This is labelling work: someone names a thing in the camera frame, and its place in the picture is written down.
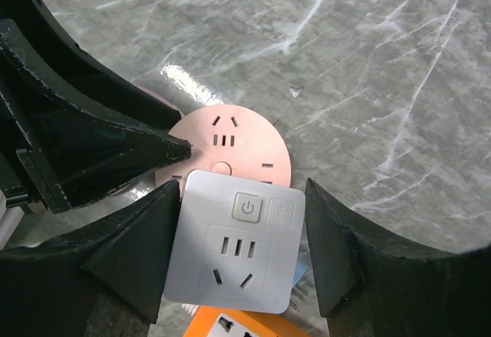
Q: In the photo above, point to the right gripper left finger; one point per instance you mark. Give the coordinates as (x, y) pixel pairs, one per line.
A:
(104, 279)

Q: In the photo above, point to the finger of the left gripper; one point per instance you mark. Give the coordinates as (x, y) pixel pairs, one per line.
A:
(82, 71)
(61, 148)

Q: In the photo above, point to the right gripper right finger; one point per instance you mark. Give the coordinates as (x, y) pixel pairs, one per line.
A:
(373, 282)

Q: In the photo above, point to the white square smart plug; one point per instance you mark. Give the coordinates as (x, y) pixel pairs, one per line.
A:
(236, 244)

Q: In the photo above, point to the pink round power socket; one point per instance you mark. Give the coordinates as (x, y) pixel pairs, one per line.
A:
(231, 140)

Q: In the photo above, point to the blue plug adapter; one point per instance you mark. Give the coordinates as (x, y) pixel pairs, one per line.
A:
(300, 268)

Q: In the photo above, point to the orange power strip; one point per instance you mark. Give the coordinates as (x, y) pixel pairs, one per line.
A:
(208, 321)

